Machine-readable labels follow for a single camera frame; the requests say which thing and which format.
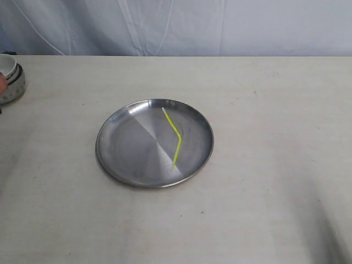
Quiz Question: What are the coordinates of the thin yellow straw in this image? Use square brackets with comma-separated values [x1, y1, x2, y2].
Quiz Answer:
[162, 107, 182, 168]

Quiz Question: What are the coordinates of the round stainless steel plate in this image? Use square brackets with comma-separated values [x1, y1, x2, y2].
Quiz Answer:
[95, 98, 215, 189]

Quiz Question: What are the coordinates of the patterned grey outer bowl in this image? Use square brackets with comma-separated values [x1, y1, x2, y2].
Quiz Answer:
[1, 63, 26, 105]

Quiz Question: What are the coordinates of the white ceramic inner bowl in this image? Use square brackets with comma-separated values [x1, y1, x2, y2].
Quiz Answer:
[0, 54, 17, 82]

